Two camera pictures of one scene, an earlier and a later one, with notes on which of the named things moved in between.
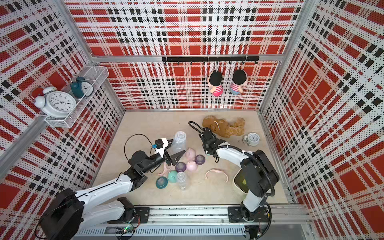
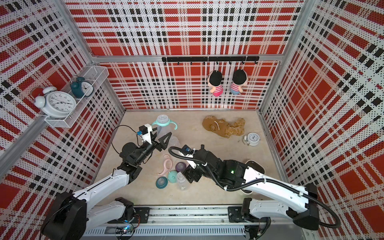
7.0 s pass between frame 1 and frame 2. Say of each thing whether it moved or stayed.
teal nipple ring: stayed
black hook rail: stayed
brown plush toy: stayed
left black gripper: moved
